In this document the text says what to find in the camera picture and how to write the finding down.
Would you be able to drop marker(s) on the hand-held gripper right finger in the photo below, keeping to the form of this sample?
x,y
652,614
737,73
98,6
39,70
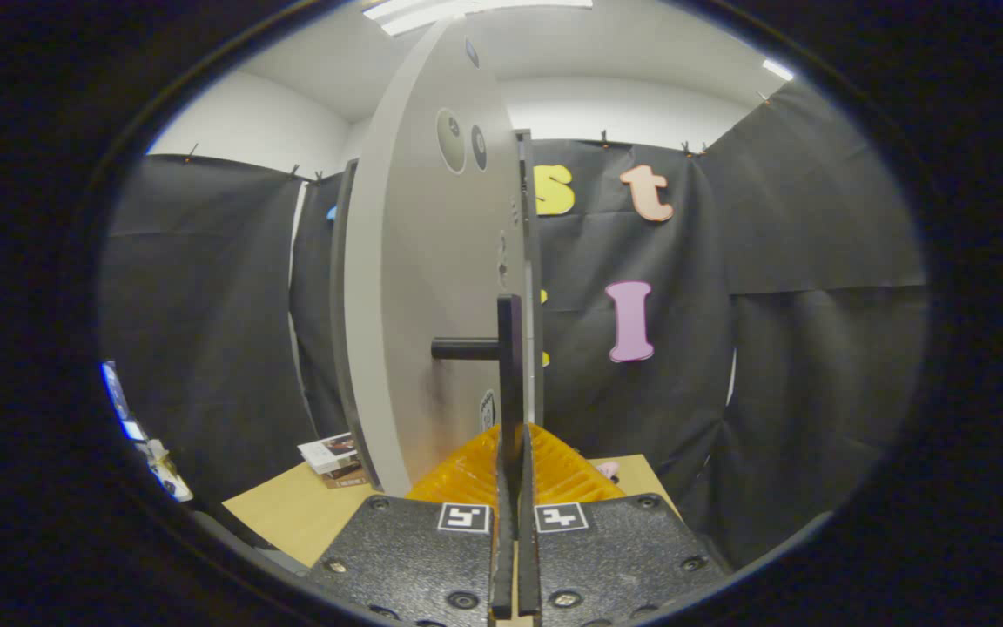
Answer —
x,y
528,566

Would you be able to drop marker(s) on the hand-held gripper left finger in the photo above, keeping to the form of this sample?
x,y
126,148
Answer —
x,y
501,566

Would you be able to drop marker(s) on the grey shoe cabinet door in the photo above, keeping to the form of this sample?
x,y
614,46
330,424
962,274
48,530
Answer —
x,y
414,287

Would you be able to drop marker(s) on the green and pink plush toy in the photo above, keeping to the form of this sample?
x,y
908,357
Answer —
x,y
609,470

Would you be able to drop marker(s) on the black book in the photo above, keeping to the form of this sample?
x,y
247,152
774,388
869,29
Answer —
x,y
346,473

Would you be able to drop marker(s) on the white book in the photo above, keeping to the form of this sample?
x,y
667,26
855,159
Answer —
x,y
323,453

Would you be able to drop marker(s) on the black backdrop cloth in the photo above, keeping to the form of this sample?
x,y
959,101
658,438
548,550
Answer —
x,y
815,218

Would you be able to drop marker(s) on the small ceiling light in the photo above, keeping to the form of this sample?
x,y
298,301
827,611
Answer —
x,y
777,70

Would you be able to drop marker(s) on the long ceiling light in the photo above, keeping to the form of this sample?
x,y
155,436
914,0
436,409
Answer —
x,y
467,10

